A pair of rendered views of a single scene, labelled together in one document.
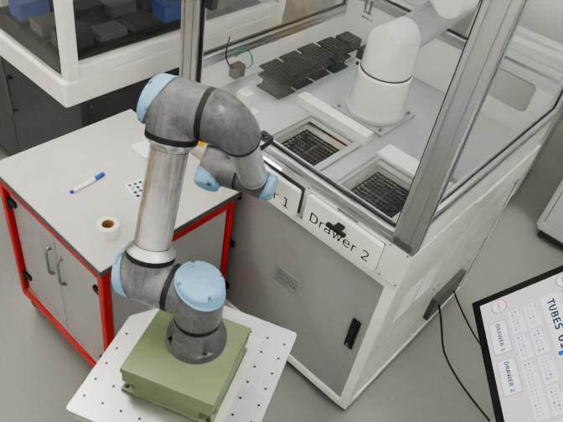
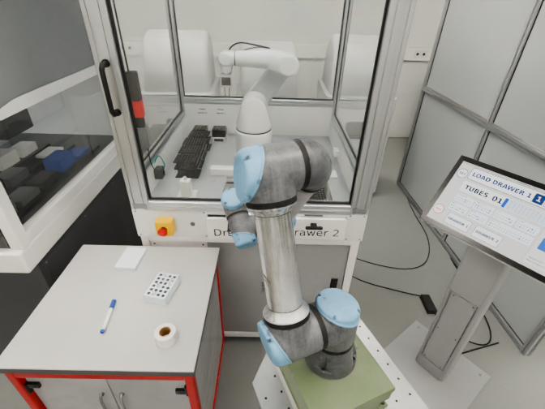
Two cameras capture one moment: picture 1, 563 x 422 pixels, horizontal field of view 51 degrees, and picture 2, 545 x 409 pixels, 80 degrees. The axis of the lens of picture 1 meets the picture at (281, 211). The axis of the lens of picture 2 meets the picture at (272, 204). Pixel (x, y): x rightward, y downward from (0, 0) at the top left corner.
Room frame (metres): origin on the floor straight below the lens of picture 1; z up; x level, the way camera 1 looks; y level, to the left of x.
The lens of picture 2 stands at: (0.52, 0.62, 1.75)
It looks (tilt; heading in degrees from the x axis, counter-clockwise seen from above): 33 degrees down; 324
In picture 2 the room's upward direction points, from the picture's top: 2 degrees clockwise
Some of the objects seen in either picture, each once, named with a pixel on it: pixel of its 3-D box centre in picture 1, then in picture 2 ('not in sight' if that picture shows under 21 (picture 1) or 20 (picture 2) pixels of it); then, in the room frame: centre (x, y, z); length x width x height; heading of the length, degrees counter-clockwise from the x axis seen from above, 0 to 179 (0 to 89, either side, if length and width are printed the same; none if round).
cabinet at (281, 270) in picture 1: (338, 224); (257, 240); (1.90, -0.25, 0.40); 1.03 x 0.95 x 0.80; 55
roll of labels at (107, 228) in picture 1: (108, 229); (165, 335); (1.26, 0.51, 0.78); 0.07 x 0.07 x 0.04
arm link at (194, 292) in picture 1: (197, 295); (333, 318); (0.88, 0.16, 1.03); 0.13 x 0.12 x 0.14; 79
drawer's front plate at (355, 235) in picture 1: (341, 231); (312, 228); (1.35, -0.19, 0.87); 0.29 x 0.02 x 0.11; 55
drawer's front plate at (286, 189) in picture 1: (265, 181); (241, 228); (1.52, 0.07, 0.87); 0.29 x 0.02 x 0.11; 55
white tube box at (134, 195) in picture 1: (147, 190); (162, 288); (1.47, 0.45, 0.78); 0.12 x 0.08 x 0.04; 134
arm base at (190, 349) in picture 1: (197, 326); (331, 343); (0.88, 0.15, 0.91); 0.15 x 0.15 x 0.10
